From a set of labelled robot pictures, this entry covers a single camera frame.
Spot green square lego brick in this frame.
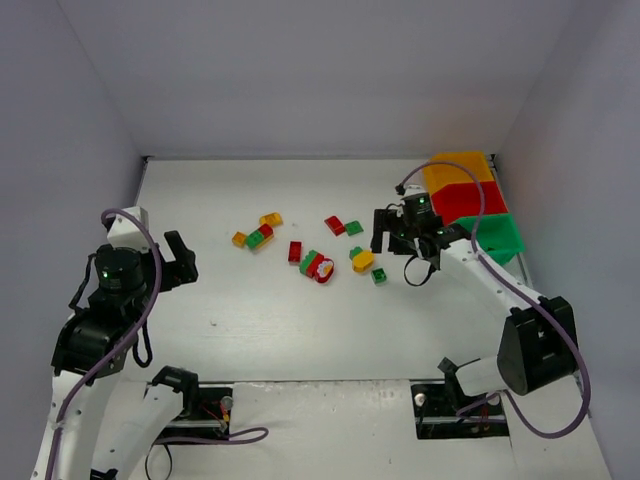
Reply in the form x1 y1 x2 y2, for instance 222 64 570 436
371 268 388 285

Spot red sloped lego brick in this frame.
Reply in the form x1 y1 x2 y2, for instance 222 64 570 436
324 215 346 236

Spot red long lego brick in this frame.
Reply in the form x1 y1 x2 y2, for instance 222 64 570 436
288 241 302 265

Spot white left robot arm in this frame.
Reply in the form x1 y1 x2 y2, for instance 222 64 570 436
31 231 199 479

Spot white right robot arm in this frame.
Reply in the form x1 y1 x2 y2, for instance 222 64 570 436
371 193 579 398

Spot green yellow oval lego stack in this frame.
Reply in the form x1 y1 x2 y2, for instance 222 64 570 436
349 246 375 273

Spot red plastic bin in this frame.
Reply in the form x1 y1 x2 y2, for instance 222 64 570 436
431 181 508 225

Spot yellow plastic bin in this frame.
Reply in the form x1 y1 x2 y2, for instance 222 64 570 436
422 151 494 195

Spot small yellow lego brick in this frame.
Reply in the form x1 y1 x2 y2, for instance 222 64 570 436
232 231 247 248

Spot green red flower lego stack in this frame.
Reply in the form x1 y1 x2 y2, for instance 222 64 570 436
299 250 335 284

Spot green red yellow lego stack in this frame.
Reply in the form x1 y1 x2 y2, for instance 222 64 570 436
245 223 274 251

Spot green plastic bin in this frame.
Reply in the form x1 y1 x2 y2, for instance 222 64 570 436
476 213 525 266

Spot yellow curved lego brick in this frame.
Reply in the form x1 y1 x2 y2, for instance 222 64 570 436
259 212 283 228

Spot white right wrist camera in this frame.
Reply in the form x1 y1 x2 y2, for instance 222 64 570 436
395 184 427 199

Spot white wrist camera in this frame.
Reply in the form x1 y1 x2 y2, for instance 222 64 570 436
107 206 149 253
395 184 427 199

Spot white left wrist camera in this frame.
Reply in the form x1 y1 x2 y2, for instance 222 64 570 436
107 206 149 253

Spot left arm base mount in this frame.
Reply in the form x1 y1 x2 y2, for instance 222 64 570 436
159 383 234 444

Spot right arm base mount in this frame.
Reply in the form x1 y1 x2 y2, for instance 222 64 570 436
411 382 510 440

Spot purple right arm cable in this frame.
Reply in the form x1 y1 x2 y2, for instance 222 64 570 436
397 159 592 436

